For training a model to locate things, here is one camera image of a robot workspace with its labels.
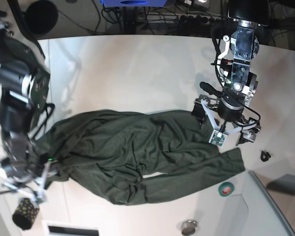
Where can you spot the small metal tin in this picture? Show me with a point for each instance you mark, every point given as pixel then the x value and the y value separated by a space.
pixel 189 227

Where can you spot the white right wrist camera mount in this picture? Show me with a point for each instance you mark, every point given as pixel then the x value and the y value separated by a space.
pixel 34 190

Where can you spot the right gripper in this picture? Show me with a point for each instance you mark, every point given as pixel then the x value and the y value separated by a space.
pixel 19 164

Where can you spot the blue box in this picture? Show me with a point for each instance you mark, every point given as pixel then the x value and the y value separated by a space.
pixel 132 3

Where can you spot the dark green t-shirt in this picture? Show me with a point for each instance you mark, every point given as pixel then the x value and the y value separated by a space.
pixel 132 158

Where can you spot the power strip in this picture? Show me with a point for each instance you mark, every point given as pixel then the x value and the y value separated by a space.
pixel 193 20

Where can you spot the green tape roll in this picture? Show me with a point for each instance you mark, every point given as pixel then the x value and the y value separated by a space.
pixel 225 189

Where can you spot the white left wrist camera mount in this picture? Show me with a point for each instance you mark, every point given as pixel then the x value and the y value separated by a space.
pixel 203 111

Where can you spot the black round stand base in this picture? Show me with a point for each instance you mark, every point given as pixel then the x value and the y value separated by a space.
pixel 41 17

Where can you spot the white slotted tray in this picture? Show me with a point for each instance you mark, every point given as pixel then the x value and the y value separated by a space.
pixel 54 228

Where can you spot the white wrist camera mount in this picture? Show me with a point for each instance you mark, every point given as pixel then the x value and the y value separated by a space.
pixel 34 190
pixel 203 111

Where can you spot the black yellow-dotted cup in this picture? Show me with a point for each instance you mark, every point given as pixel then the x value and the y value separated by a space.
pixel 25 214

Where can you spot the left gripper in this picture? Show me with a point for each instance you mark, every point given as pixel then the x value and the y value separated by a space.
pixel 229 109

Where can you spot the small black clip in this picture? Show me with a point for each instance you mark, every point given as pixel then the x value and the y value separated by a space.
pixel 265 155

